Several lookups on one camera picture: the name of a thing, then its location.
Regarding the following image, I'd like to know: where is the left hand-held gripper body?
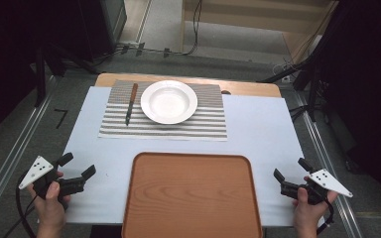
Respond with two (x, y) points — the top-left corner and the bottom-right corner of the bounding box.
(18, 155), (87, 201)

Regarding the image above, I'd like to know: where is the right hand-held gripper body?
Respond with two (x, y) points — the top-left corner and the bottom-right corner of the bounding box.
(280, 169), (354, 205)

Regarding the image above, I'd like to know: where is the person's right hand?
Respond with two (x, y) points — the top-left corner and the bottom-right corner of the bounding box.
(292, 177), (339, 228)

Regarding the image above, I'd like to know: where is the person's left hand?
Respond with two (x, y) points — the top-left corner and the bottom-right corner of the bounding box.
(28, 171), (72, 228)

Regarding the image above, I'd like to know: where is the light blue table cover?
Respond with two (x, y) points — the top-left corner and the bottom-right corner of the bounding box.
(63, 85), (325, 228)

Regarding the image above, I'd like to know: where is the black metal stand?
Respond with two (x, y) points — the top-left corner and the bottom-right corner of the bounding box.
(33, 41), (98, 108)
(257, 49), (333, 124)

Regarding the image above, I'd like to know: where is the striped placemat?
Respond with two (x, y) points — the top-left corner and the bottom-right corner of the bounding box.
(98, 79), (228, 143)

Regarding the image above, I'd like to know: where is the wooden tray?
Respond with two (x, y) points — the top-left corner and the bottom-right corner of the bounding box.
(121, 152), (264, 238)

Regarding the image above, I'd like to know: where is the white plate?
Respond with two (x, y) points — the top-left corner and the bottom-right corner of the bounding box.
(140, 79), (198, 126)

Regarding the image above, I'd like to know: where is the dark monitor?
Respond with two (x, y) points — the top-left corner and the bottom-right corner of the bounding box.
(78, 0), (128, 61)

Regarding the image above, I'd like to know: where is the metal floor rail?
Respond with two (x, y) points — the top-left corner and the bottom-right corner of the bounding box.
(134, 0), (154, 44)
(0, 74), (61, 223)
(289, 88), (365, 238)

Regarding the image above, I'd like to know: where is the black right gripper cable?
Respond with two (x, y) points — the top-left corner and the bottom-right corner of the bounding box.
(317, 198), (335, 236)

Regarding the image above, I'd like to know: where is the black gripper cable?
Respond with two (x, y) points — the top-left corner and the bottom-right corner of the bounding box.
(3, 172), (38, 238)
(317, 198), (335, 236)

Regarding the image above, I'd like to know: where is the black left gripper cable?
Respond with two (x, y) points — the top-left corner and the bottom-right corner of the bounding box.
(3, 172), (38, 238)

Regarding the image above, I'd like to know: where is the wooden handled knife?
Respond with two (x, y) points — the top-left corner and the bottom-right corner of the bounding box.
(125, 82), (139, 127)

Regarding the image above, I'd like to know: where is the floor cable with connectors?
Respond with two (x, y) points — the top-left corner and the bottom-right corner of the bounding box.
(100, 41), (196, 60)

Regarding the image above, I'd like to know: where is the black hanging cable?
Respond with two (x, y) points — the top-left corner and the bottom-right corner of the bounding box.
(181, 0), (203, 57)

